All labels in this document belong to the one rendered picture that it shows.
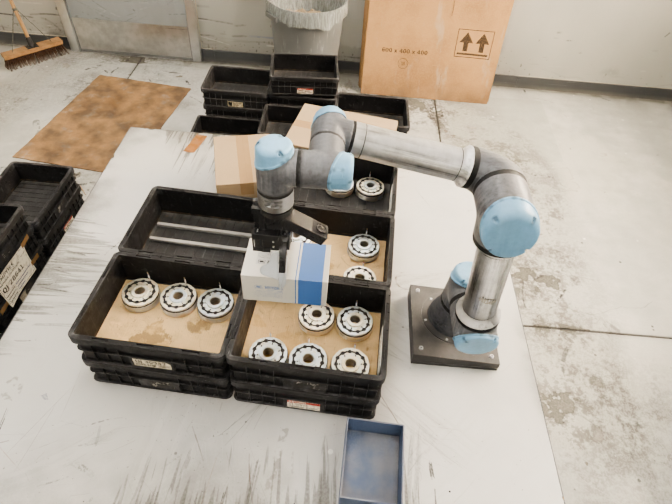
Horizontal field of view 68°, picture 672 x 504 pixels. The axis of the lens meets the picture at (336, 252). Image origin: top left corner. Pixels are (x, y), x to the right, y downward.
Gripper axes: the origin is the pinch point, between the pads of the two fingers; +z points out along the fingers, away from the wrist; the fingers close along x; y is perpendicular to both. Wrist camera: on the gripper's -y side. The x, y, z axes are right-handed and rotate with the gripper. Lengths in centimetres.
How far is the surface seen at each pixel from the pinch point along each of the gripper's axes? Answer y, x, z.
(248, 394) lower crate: 9.4, 15.3, 36.6
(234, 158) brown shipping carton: 30, -73, 25
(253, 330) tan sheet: 10.0, 0.5, 27.7
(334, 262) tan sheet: -11.0, -27.7, 27.8
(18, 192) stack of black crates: 142, -96, 72
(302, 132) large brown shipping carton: 6, -88, 21
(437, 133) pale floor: -77, -236, 112
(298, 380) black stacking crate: -4.5, 16.8, 23.8
